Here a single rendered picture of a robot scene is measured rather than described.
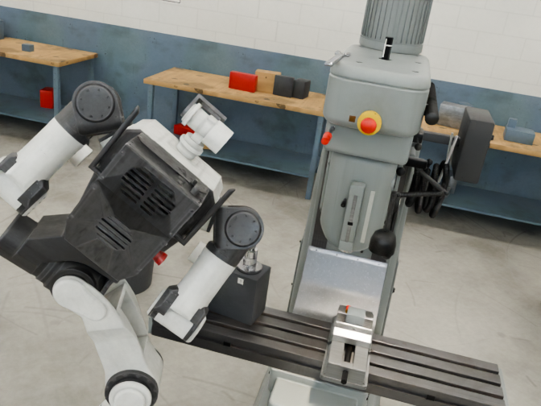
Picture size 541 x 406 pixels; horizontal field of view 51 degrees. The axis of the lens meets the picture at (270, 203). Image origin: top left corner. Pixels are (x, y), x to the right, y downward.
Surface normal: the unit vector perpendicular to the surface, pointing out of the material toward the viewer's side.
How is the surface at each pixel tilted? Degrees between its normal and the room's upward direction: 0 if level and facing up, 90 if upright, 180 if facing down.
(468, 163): 90
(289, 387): 0
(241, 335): 0
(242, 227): 68
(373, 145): 90
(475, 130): 90
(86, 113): 75
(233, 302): 90
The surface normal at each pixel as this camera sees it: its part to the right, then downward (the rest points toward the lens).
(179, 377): 0.13, -0.91
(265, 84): -0.09, 0.39
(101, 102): 0.20, 0.16
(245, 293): -0.41, 0.32
